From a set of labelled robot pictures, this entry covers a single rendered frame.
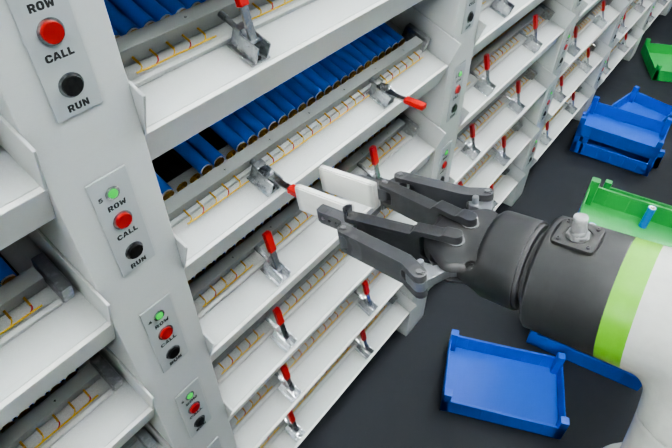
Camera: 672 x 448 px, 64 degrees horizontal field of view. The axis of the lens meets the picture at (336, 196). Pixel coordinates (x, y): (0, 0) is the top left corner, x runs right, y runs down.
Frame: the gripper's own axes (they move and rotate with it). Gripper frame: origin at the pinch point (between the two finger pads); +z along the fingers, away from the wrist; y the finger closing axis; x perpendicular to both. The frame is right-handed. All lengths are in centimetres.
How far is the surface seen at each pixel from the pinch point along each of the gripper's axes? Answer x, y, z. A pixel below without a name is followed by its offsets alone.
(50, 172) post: -10.8, 19.2, 12.4
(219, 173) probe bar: 3.8, -0.5, 19.9
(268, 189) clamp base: 7.6, -4.4, 16.1
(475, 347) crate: 96, -58, 12
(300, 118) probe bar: 3.8, -16.0, 19.7
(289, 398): 64, -4, 27
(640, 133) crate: 91, -183, 2
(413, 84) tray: 8.6, -39.9, 16.0
